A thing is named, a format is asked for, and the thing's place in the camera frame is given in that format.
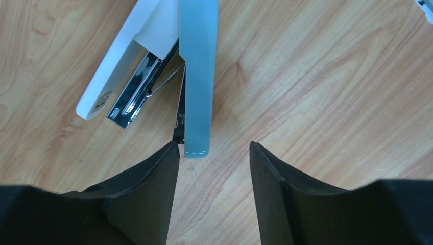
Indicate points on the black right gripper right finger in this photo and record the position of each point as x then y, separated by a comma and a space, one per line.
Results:
295, 208

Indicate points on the white object at corner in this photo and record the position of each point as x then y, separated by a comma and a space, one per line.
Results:
426, 6

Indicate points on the light blue white stapler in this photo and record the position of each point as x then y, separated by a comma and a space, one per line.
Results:
164, 29

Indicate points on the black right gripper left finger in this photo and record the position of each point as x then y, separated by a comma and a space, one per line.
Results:
132, 207

